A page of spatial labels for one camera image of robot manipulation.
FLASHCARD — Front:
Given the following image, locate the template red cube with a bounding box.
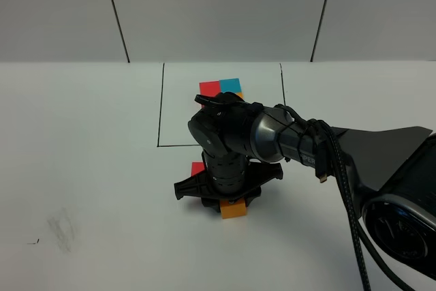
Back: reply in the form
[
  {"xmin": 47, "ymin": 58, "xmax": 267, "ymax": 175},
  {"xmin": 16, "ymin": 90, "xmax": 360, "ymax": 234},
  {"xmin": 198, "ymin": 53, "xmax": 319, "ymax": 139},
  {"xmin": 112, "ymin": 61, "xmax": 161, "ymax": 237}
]
[{"xmin": 199, "ymin": 80, "xmax": 221, "ymax": 97}]

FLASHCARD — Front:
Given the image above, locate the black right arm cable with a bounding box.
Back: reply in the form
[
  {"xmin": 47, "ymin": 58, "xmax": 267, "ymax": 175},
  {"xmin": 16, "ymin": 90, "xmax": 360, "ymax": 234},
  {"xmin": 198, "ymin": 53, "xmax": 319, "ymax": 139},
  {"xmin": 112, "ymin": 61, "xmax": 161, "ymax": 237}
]
[{"xmin": 279, "ymin": 103, "xmax": 416, "ymax": 291}]

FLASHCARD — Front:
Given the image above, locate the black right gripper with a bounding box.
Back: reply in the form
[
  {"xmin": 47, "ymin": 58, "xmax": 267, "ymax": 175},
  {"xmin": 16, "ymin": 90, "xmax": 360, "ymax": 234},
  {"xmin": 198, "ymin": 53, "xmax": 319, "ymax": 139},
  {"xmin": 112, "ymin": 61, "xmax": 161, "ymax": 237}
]
[{"xmin": 174, "ymin": 150, "xmax": 283, "ymax": 213}]

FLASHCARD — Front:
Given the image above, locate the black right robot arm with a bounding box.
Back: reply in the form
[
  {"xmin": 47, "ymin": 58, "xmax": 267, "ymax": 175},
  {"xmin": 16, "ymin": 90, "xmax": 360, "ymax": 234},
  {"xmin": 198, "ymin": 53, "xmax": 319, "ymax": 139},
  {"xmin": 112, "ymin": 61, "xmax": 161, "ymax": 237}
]
[{"xmin": 174, "ymin": 92, "xmax": 435, "ymax": 278}]

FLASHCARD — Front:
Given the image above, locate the template blue cube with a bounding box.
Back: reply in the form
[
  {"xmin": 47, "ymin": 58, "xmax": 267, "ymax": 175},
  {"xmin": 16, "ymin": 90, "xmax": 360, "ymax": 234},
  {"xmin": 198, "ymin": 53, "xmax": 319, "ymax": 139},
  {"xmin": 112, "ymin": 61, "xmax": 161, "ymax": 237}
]
[{"xmin": 219, "ymin": 78, "xmax": 242, "ymax": 93}]

